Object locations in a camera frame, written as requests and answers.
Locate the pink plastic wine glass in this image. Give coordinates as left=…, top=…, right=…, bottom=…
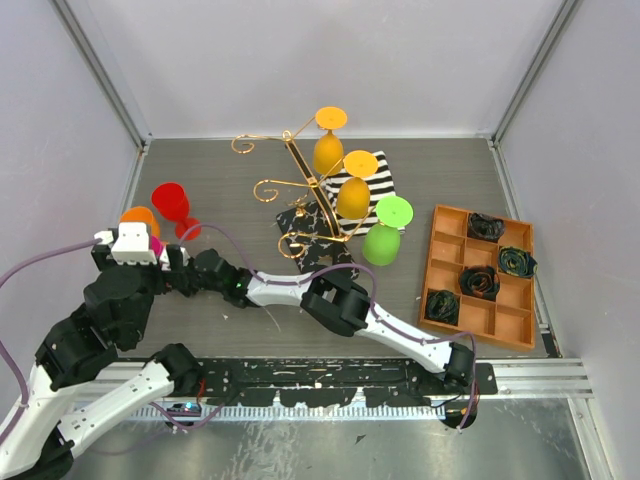
left=150, top=235, right=169, bottom=265

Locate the gold wine glass rack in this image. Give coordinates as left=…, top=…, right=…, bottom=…
left=253, top=130, right=353, bottom=273

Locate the yellow wine glass cluster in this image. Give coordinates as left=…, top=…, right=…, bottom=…
left=313, top=106, right=348, bottom=176

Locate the green plastic wine glass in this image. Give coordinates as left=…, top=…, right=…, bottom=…
left=362, top=195, right=414, bottom=266

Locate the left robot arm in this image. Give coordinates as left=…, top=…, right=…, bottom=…
left=1, top=238, right=203, bottom=479

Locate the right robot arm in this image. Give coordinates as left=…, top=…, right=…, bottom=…
left=188, top=249, right=475, bottom=394

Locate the orange plastic wine glass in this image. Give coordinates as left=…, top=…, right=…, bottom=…
left=120, top=206, right=161, bottom=238

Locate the red plastic wine glass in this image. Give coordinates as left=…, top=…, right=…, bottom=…
left=151, top=182, right=201, bottom=240

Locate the black white striped cloth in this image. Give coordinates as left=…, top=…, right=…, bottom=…
left=324, top=151, right=396, bottom=236

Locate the rolled dark sock bottom left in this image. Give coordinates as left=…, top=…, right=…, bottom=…
left=425, top=290, right=460, bottom=326

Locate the rolled dark sock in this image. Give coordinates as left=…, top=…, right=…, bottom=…
left=458, top=265, right=501, bottom=301
left=467, top=213, right=506, bottom=243
left=425, top=290, right=460, bottom=326
left=498, top=246, right=538, bottom=279

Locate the rolled dark sock middle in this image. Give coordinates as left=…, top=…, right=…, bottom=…
left=458, top=265, right=501, bottom=301

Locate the rolled dark sock top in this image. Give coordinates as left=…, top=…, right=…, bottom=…
left=467, top=213, right=506, bottom=243

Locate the rolled dark sock right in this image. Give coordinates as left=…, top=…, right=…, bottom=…
left=498, top=246, right=538, bottom=279

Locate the orange wooden compartment tray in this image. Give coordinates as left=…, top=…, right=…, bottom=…
left=418, top=205, right=537, bottom=352

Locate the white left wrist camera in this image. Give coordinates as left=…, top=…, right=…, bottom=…
left=92, top=222, right=157, bottom=265

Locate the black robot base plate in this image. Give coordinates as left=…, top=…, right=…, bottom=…
left=142, top=357, right=499, bottom=409

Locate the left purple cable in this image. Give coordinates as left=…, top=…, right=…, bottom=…
left=0, top=230, right=114, bottom=441

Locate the aluminium frame rail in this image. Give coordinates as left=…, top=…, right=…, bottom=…
left=60, top=358, right=594, bottom=434

